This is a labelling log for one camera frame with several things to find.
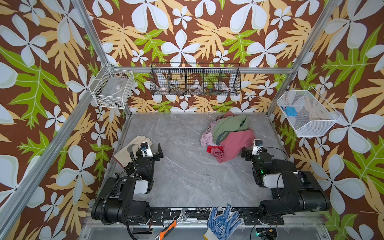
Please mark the red cloth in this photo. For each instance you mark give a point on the red cloth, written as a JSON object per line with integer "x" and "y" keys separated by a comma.
{"x": 215, "y": 149}

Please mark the maroon pink cloth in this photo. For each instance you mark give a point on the maroon pink cloth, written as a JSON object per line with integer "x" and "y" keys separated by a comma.
{"x": 233, "y": 145}

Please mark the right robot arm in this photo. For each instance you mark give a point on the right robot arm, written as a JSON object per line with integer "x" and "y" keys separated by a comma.
{"x": 293, "y": 191}

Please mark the white wire basket left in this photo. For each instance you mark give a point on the white wire basket left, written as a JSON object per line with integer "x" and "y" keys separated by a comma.
{"x": 111, "y": 87}

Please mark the black wire basket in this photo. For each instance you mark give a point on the black wire basket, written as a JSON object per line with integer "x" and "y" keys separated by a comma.
{"x": 217, "y": 79}

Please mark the light pink cloth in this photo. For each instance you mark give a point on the light pink cloth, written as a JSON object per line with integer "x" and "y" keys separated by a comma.
{"x": 207, "y": 137}

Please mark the white mesh basket right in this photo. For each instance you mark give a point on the white mesh basket right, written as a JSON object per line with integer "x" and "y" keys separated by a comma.
{"x": 316, "y": 116}

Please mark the orange handled wrench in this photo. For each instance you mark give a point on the orange handled wrench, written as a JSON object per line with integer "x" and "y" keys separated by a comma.
{"x": 183, "y": 216}

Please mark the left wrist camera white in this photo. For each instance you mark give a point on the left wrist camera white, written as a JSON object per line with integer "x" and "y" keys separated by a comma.
{"x": 146, "y": 150}

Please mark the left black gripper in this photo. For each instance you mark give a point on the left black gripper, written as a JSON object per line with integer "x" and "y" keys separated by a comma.
{"x": 156, "y": 157}

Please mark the dusty rose cloth behind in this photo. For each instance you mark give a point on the dusty rose cloth behind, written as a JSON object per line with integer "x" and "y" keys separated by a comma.
{"x": 228, "y": 114}

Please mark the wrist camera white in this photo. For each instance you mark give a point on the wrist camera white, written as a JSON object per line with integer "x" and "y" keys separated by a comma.
{"x": 257, "y": 147}
{"x": 146, "y": 150}

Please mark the beige leather work glove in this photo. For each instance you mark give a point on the beige leather work glove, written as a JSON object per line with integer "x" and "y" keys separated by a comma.
{"x": 123, "y": 156}

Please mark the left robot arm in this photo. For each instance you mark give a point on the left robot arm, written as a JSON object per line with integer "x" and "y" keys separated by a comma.
{"x": 115, "y": 203}

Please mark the blue object in basket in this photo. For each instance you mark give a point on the blue object in basket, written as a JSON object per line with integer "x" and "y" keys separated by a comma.
{"x": 290, "y": 111}

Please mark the white bowl in basket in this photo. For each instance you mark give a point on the white bowl in basket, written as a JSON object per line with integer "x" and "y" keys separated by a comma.
{"x": 195, "y": 89}

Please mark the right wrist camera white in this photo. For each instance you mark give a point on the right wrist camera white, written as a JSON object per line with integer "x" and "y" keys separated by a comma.
{"x": 257, "y": 147}

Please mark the black mounting rail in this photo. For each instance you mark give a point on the black mounting rail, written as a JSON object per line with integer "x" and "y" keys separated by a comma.
{"x": 161, "y": 216}

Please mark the blue dotted knit glove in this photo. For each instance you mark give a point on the blue dotted knit glove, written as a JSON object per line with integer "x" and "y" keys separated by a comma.
{"x": 221, "y": 227}

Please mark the green cloth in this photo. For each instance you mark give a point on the green cloth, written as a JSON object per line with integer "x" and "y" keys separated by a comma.
{"x": 227, "y": 125}

